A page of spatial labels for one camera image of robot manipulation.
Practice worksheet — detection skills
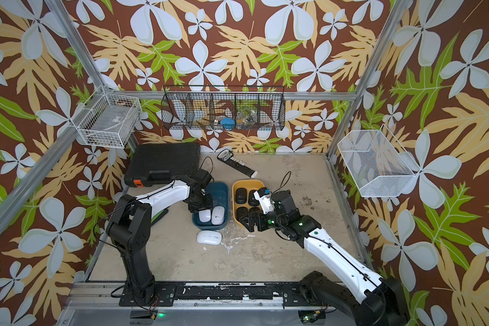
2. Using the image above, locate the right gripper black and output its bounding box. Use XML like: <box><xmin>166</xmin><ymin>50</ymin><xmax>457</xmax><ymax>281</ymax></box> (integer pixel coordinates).
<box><xmin>239</xmin><ymin>209</ymin><xmax>289</xmax><ymax>232</ymax></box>

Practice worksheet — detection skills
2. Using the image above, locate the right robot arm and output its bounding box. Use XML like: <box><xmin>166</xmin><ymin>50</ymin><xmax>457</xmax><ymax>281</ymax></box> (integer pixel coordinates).
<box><xmin>234</xmin><ymin>187</ymin><xmax>410</xmax><ymax>325</ymax></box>

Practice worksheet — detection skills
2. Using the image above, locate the teal plastic storage box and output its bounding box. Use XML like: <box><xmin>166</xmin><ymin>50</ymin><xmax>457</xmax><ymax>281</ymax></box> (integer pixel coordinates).
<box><xmin>192</xmin><ymin>182</ymin><xmax>230</xmax><ymax>230</ymax></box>

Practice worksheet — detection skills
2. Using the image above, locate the black wire basket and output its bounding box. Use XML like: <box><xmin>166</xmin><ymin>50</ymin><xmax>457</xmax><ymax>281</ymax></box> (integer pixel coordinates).
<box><xmin>158</xmin><ymin>85</ymin><xmax>286</xmax><ymax>131</ymax></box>

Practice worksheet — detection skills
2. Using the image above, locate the white wire basket left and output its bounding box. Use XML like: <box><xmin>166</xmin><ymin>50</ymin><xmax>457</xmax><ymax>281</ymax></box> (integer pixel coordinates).
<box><xmin>73</xmin><ymin>86</ymin><xmax>142</xmax><ymax>149</ymax></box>

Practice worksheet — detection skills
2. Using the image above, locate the clear glass jar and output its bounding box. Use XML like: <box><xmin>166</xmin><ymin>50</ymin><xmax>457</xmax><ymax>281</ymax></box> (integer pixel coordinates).
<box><xmin>236</xmin><ymin>107</ymin><xmax>258</xmax><ymax>130</ymax></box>

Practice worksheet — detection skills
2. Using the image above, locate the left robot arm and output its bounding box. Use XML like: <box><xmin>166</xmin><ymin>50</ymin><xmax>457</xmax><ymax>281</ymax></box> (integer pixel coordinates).
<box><xmin>106</xmin><ymin>169</ymin><xmax>213</xmax><ymax>306</ymax></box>

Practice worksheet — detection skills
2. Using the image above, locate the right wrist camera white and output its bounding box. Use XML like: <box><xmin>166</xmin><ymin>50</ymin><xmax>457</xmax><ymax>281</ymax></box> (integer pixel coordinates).
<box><xmin>253</xmin><ymin>187</ymin><xmax>274</xmax><ymax>214</ymax></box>

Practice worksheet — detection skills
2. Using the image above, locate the green cloth glove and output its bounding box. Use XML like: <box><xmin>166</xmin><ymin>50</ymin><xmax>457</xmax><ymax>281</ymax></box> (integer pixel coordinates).
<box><xmin>151</xmin><ymin>209</ymin><xmax>169</xmax><ymax>226</ymax></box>

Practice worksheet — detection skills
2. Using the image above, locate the white mesh basket right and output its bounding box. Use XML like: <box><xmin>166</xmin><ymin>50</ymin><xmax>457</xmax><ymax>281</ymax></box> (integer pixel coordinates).
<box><xmin>338</xmin><ymin>125</ymin><xmax>420</xmax><ymax>198</ymax></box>

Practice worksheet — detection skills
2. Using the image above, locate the blue lid in basket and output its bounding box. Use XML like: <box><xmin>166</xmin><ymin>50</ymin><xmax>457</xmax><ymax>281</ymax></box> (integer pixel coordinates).
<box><xmin>220</xmin><ymin>118</ymin><xmax>236</xmax><ymax>130</ymax></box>

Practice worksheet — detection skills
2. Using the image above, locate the black mouse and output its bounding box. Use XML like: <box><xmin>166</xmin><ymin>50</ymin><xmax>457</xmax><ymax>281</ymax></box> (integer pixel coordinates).
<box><xmin>234</xmin><ymin>187</ymin><xmax>248</xmax><ymax>205</ymax></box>
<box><xmin>248</xmin><ymin>190</ymin><xmax>259</xmax><ymax>207</ymax></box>
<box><xmin>249</xmin><ymin>207</ymin><xmax>262</xmax><ymax>214</ymax></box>
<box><xmin>236</xmin><ymin>206</ymin><xmax>249</xmax><ymax>221</ymax></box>

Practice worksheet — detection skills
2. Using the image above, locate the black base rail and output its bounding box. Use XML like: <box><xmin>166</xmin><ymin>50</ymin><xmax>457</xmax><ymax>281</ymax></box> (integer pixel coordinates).
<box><xmin>117</xmin><ymin>280</ymin><xmax>339</xmax><ymax>308</ymax></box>

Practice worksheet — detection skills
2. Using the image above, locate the white mouse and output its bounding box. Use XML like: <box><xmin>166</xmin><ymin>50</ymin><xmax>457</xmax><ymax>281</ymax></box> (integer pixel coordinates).
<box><xmin>196</xmin><ymin>230</ymin><xmax>222</xmax><ymax>245</ymax></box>
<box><xmin>211</xmin><ymin>205</ymin><xmax>225</xmax><ymax>225</ymax></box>
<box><xmin>198</xmin><ymin>209</ymin><xmax>211</xmax><ymax>224</ymax></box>

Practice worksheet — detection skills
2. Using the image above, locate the black lint roller stick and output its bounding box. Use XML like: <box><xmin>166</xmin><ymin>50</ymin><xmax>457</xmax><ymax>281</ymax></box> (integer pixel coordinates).
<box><xmin>217</xmin><ymin>149</ymin><xmax>258</xmax><ymax>179</ymax></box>

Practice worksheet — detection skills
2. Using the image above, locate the yellow plastic storage box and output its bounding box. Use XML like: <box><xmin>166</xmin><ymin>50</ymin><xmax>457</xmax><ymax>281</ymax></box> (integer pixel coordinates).
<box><xmin>232</xmin><ymin>179</ymin><xmax>265</xmax><ymax>232</ymax></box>

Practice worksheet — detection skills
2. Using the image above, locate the black tool case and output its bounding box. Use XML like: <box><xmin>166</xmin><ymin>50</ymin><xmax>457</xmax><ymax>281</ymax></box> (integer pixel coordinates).
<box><xmin>124</xmin><ymin>143</ymin><xmax>200</xmax><ymax>187</ymax></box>

